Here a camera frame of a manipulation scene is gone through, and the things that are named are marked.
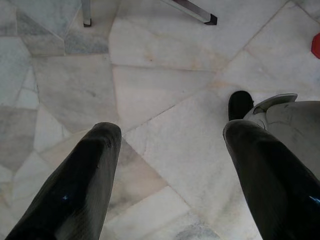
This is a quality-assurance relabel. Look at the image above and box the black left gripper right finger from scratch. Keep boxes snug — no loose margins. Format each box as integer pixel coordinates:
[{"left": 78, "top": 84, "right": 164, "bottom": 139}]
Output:
[{"left": 222, "top": 119, "right": 320, "bottom": 240}]

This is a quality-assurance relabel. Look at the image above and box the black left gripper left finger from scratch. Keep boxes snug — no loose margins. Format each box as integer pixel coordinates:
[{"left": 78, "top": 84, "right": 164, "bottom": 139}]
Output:
[{"left": 4, "top": 121, "right": 123, "bottom": 240}]

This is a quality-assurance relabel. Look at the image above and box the red plastic stool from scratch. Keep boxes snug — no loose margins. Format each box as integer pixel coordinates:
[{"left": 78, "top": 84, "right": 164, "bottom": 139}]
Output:
[{"left": 310, "top": 32, "right": 320, "bottom": 60}]

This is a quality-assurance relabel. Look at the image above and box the silver metal clothes rack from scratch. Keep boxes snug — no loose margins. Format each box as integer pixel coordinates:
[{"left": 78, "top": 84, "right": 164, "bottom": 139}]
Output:
[{"left": 81, "top": 0, "right": 218, "bottom": 28}]

